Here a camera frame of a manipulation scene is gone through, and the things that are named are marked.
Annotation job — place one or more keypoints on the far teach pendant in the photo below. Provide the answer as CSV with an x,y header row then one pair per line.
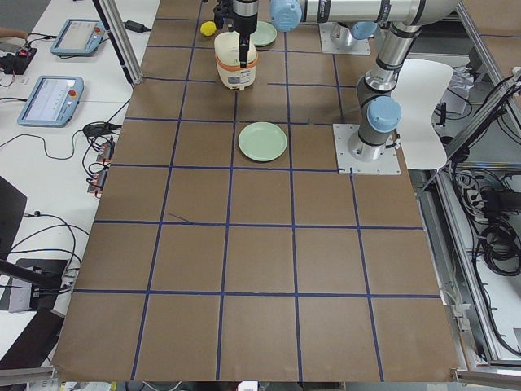
x,y
78,37

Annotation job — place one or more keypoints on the teach pendant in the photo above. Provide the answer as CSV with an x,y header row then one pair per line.
x,y
52,102
78,37

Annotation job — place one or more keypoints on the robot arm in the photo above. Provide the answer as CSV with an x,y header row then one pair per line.
x,y
407,17
308,96

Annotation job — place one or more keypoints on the aluminium frame post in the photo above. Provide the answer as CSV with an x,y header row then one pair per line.
x,y
115,29

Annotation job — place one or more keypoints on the green plate near arm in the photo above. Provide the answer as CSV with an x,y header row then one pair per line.
x,y
264,35
262,141

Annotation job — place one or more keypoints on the yellow toy bell pepper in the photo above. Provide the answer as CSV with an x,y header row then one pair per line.
x,y
208,28

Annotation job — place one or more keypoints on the black power adapter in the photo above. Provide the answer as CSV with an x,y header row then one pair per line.
x,y
136,27

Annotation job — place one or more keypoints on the near teach pendant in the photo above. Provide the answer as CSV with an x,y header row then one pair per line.
x,y
52,102

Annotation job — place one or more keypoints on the white rice cooker orange handle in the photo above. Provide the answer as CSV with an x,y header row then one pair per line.
x,y
226,46

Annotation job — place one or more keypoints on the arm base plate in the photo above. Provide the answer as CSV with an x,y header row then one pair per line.
x,y
350,38
355,157

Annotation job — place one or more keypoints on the white chair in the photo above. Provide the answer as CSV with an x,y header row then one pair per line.
x,y
420,86

